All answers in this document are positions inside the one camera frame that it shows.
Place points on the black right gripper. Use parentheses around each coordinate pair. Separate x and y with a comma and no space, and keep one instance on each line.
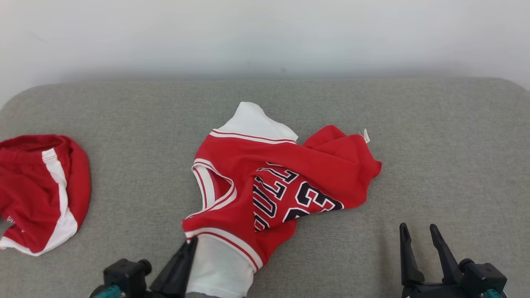
(434,291)

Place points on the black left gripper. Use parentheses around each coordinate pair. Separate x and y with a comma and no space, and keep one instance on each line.
(157,295)

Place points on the red jersey with white sleeves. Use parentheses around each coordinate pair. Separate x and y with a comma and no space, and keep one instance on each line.
(256,165)

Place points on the red shorts with white stripe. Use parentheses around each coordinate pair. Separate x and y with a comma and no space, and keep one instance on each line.
(29,194)

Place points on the grey fabric sofa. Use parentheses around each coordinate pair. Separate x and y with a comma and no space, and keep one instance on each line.
(124,165)

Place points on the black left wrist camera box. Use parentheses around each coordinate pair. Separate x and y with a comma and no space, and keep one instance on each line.
(124,275)

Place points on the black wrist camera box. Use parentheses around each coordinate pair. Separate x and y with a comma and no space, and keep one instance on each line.
(484,275)
(124,275)

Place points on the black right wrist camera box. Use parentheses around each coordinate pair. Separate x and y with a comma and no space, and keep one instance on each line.
(484,275)

